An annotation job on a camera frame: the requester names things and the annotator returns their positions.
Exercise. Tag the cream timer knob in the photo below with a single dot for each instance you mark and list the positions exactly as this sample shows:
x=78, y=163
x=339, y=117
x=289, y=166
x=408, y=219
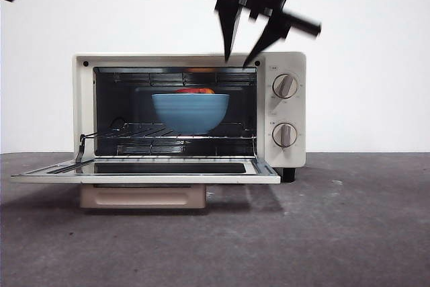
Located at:
x=284, y=135

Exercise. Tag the red yellow apple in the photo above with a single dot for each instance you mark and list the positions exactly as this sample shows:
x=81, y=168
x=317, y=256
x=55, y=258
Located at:
x=195, y=91

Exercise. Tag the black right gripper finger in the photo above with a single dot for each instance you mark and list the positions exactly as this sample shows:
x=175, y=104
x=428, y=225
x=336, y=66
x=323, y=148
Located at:
x=272, y=33
x=230, y=28

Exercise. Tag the cream temperature knob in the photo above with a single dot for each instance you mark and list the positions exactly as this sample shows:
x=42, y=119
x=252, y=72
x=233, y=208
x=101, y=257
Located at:
x=285, y=86

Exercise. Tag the blue ribbed bowl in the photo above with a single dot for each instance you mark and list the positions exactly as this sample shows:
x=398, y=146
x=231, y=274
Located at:
x=189, y=112

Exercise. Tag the cream Toshiba toaster oven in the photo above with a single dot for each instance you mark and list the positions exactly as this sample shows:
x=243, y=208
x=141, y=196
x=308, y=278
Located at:
x=289, y=62

